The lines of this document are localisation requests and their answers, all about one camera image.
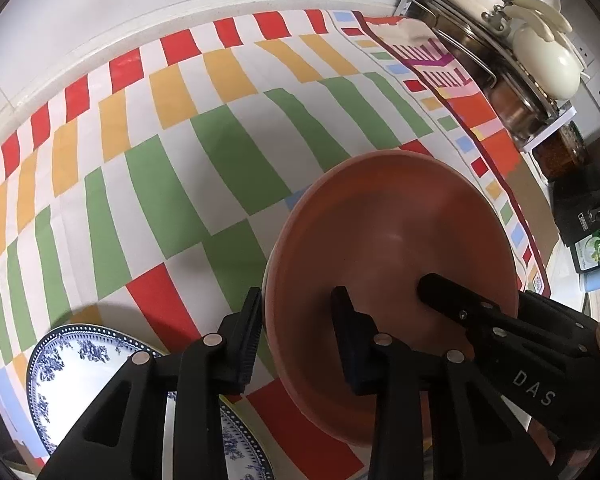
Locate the green label packet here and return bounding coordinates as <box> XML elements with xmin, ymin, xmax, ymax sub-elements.
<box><xmin>570</xmin><ymin>227</ymin><xmax>600</xmax><ymax>273</ymax></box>

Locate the small blue floral plate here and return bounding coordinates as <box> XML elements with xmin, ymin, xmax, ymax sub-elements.
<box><xmin>26</xmin><ymin>325</ymin><xmax>273</xmax><ymax>480</ymax></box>

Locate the glass jar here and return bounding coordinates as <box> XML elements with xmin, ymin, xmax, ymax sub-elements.
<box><xmin>535</xmin><ymin>120</ymin><xmax>591</xmax><ymax>181</ymax></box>

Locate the red patterned cloth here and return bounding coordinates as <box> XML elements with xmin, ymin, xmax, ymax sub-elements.
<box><xmin>362</xmin><ymin>15</ymin><xmax>563</xmax><ymax>261</ymax></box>

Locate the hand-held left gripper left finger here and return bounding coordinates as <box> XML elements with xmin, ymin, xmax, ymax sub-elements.
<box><xmin>39</xmin><ymin>287</ymin><xmax>263</xmax><ymax>480</ymax></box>

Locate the black box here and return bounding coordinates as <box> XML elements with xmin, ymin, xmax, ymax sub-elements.
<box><xmin>552</xmin><ymin>152</ymin><xmax>600</xmax><ymax>246</ymax></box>

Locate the copper coloured pot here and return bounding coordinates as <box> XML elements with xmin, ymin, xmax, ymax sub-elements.
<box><xmin>485</xmin><ymin>70</ymin><xmax>551</xmax><ymax>143</ymax></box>

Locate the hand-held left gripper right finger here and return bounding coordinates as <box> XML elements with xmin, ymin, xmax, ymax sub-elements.
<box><xmin>330</xmin><ymin>286</ymin><xmax>543</xmax><ymax>480</ymax></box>

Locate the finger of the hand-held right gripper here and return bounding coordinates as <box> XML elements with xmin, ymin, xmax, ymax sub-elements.
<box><xmin>517</xmin><ymin>289</ymin><xmax>599</xmax><ymax>332</ymax></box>
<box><xmin>418</xmin><ymin>273</ymin><xmax>520</xmax><ymax>344</ymax></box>

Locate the cream kettle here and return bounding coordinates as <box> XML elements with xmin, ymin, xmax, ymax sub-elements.
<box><xmin>502</xmin><ymin>0</ymin><xmax>588</xmax><ymax>101</ymax></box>

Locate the steel pot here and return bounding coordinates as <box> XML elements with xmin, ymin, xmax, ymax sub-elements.
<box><xmin>415</xmin><ymin>0</ymin><xmax>506</xmax><ymax>91</ymax></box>

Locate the pink bowl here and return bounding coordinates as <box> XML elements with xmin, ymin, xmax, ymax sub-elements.
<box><xmin>261</xmin><ymin>154</ymin><xmax>520</xmax><ymax>448</ymax></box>

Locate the colourful striped cloth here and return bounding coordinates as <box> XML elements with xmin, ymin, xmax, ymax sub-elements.
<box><xmin>0</xmin><ymin>7</ymin><xmax>553</xmax><ymax>476</ymax></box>

